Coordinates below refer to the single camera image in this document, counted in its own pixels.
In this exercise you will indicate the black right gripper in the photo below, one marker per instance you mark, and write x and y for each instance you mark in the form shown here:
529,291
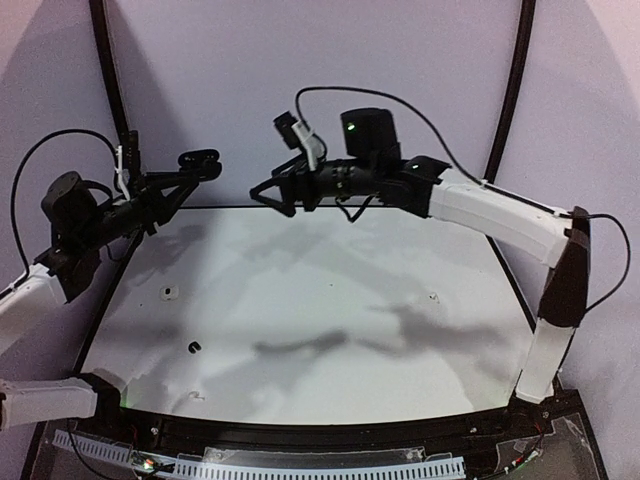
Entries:
301,184

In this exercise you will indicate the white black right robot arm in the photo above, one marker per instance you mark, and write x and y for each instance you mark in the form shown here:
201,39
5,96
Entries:
424,186

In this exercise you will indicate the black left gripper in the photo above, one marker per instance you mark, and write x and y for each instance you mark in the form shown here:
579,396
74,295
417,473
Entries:
148,201

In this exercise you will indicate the black frame post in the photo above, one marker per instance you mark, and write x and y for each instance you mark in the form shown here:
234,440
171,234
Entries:
101,34
512,89

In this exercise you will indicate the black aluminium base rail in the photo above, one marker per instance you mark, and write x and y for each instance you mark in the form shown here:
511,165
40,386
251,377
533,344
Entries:
470,433

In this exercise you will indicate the white earbud near front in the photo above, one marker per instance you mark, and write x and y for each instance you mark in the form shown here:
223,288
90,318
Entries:
196,395

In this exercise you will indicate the black earbud charging case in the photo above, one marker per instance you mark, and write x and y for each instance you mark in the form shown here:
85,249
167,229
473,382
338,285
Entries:
204,164

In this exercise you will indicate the black earbud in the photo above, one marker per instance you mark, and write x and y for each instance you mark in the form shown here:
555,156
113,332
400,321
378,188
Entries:
194,347

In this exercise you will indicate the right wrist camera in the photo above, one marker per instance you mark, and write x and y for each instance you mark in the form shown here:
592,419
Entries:
298,135

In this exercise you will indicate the black right frame post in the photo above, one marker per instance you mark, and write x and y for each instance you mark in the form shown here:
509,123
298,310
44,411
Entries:
512,89

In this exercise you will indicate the small green circuit board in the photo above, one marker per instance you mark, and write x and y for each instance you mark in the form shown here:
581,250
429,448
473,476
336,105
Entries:
145,463

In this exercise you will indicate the black left frame post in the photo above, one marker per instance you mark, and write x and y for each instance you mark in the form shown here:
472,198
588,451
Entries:
101,34

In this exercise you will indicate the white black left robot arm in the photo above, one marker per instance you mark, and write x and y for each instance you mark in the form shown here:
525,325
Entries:
81,228

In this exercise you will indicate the white slotted cable duct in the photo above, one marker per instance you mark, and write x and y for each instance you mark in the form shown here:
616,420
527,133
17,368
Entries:
399,464

